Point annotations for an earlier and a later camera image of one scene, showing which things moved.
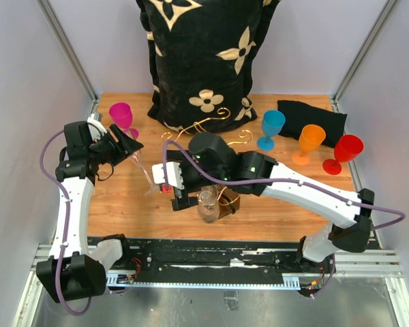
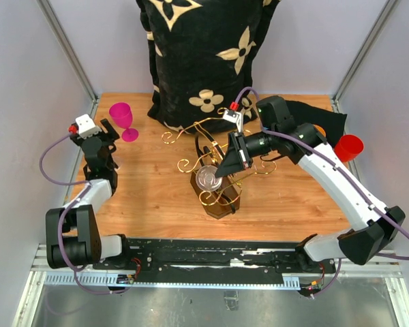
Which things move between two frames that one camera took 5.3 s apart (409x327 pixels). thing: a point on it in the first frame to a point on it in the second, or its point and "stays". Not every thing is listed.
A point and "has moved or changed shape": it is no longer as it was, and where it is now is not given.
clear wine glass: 208,203 has moved or changed shape
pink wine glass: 122,114 stays
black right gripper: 181,199 to 235,159
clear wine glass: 146,168 has moved or changed shape
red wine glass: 346,149 stays
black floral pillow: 202,55 stays
